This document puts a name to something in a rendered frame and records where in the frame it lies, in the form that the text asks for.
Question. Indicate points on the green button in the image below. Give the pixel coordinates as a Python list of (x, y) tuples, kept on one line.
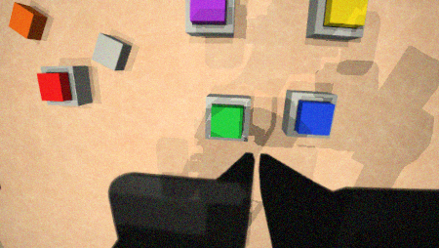
[(227, 117)]

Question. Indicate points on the purple button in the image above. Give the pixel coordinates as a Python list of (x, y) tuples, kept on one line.
[(209, 17)]

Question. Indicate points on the orange block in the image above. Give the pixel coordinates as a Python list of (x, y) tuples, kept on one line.
[(27, 21)]

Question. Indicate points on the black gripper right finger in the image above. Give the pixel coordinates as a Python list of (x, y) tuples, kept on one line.
[(303, 214)]

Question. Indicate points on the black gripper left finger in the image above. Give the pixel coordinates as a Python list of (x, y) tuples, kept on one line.
[(214, 210)]

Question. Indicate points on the blue button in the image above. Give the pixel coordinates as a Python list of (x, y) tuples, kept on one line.
[(309, 114)]

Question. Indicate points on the yellow button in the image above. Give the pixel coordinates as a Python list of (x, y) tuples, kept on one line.
[(336, 19)]

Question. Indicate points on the red button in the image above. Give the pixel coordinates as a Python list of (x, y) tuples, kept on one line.
[(65, 85)]

